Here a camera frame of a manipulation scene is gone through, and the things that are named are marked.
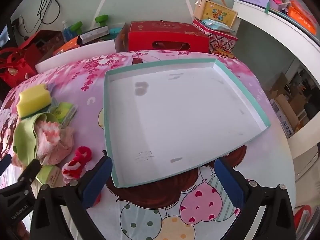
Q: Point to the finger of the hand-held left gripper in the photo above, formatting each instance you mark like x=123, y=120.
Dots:
x=5, y=161
x=27, y=172

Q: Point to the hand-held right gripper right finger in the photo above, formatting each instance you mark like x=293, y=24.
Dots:
x=228, y=182

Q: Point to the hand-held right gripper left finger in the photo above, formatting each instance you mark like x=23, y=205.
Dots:
x=96, y=182

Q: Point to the red white scrunchie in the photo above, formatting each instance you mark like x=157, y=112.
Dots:
x=75, y=165

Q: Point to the light green cloth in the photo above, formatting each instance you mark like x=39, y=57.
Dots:
x=21, y=135

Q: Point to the pale pink cloth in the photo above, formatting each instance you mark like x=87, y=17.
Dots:
x=63, y=147

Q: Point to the yellow sponge with green base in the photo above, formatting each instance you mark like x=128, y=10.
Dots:
x=32, y=100

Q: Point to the white tray with teal rim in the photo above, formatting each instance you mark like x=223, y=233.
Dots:
x=175, y=117

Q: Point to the green tissue packet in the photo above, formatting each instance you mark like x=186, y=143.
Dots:
x=48, y=176
x=62, y=111

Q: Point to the red white package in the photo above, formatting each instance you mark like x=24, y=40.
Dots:
x=302, y=218

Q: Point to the brown cardboard boxes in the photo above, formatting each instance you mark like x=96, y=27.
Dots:
x=285, y=105

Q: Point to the small black screen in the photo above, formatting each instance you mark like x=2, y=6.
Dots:
x=4, y=37

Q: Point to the dark red paper bag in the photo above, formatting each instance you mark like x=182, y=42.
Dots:
x=45, y=42

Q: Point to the orange cardboard box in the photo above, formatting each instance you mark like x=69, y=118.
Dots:
x=66, y=46

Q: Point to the blue plastic bottle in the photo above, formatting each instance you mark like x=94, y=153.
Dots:
x=66, y=33

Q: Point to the red patterned tin box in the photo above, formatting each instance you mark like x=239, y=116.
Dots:
x=220, y=41

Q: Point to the teal plastic container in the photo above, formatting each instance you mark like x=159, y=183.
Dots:
x=117, y=32

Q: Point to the green dumbbell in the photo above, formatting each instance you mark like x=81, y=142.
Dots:
x=101, y=20
x=76, y=26

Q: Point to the red gift box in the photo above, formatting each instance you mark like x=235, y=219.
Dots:
x=175, y=37

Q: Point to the blue wipes packet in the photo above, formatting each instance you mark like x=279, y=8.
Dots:
x=215, y=25

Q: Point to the white curved shelf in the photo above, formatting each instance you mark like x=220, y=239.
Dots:
x=287, y=30

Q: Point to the orange packets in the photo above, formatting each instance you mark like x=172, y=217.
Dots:
x=301, y=17

